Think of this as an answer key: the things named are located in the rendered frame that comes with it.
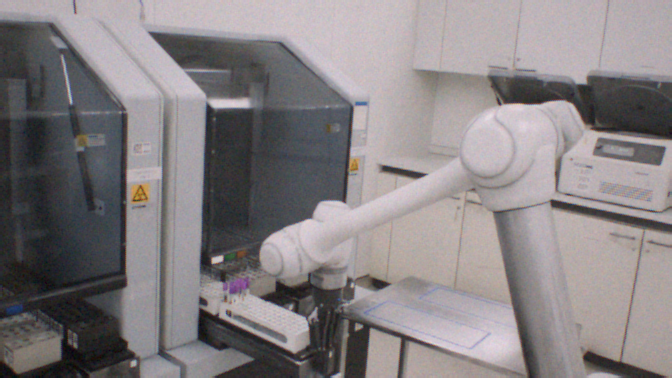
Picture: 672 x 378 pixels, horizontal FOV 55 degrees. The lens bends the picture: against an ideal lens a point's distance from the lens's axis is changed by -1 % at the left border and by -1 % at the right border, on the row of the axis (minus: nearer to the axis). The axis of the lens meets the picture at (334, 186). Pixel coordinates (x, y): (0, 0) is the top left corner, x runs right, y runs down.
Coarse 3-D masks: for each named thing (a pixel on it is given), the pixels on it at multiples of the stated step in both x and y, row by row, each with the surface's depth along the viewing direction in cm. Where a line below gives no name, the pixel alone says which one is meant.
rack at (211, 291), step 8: (200, 280) 196; (208, 280) 197; (216, 280) 197; (200, 288) 190; (208, 288) 191; (216, 288) 191; (200, 296) 187; (208, 296) 185; (216, 296) 185; (200, 304) 188; (208, 304) 185; (216, 304) 184; (216, 312) 185
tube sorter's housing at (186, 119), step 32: (128, 32) 179; (192, 32) 220; (224, 32) 231; (160, 64) 173; (320, 64) 227; (192, 96) 168; (352, 96) 219; (192, 128) 169; (192, 160) 171; (192, 192) 173; (352, 192) 228; (192, 224) 175; (160, 256) 173; (192, 256) 178; (352, 256) 235; (160, 288) 175; (192, 288) 180; (160, 320) 177; (192, 320) 182; (160, 352) 179; (192, 352) 178; (224, 352) 181; (352, 352) 231
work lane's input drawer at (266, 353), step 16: (208, 320) 183; (224, 320) 181; (224, 336) 179; (240, 336) 175; (256, 336) 173; (256, 352) 171; (272, 352) 167; (288, 352) 165; (304, 352) 165; (272, 368) 168; (288, 368) 164; (304, 368) 163
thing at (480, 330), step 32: (384, 288) 214; (416, 288) 217; (448, 288) 219; (352, 320) 191; (384, 320) 188; (416, 320) 190; (448, 320) 192; (480, 320) 194; (512, 320) 196; (448, 352) 173; (480, 352) 172; (512, 352) 174
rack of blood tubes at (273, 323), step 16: (224, 304) 180; (240, 304) 182; (256, 304) 182; (272, 304) 182; (240, 320) 180; (256, 320) 173; (272, 320) 172; (288, 320) 173; (304, 320) 174; (272, 336) 175; (288, 336) 166; (304, 336) 167
